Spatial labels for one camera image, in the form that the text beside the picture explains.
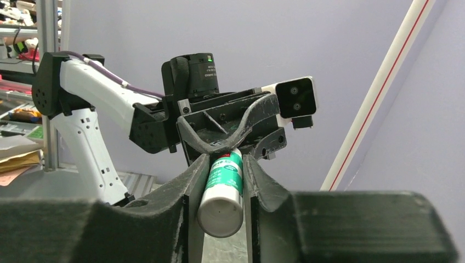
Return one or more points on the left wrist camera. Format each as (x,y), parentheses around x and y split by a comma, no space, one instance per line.
(297,101)

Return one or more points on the cluttered shelf with papers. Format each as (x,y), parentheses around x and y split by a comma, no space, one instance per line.
(48,34)

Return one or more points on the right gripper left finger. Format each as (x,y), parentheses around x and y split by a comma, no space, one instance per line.
(159,227)

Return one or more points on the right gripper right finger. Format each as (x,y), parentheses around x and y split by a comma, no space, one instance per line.
(354,226)

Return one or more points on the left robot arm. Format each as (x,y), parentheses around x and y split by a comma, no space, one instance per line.
(73,89)

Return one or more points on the white PVC pipe frame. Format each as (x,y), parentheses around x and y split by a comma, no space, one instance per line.
(389,68)

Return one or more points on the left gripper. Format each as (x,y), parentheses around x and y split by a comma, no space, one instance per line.
(245,120)

